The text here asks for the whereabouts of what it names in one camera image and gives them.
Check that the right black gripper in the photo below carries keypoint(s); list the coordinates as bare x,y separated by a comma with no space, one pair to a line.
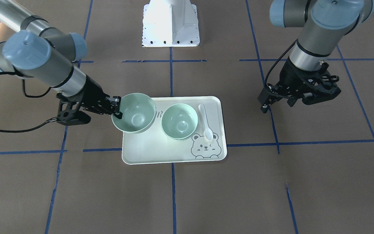
92,92

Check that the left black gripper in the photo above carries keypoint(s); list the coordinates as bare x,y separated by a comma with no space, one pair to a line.
292,76

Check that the green bowl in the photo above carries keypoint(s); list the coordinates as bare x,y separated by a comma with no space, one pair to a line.
179,121
139,113

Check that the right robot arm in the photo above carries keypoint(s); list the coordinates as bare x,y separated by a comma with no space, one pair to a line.
39,50

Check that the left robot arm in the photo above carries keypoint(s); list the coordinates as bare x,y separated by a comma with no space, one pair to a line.
324,23

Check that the white tray with bear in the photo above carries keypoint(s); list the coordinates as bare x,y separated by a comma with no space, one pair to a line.
153,146

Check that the green bowl on tray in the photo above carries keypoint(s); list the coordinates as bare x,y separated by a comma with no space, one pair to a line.
179,121

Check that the white plastic spoon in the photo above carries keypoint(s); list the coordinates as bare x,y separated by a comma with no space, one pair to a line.
207,130

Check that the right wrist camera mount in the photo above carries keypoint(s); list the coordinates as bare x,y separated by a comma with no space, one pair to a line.
69,112

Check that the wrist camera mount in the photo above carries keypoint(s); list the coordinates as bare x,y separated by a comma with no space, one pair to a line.
69,112
312,87

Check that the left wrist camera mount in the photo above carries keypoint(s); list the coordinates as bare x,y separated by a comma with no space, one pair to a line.
312,87

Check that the white camera pillar with base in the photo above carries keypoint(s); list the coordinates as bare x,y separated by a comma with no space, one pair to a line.
170,23

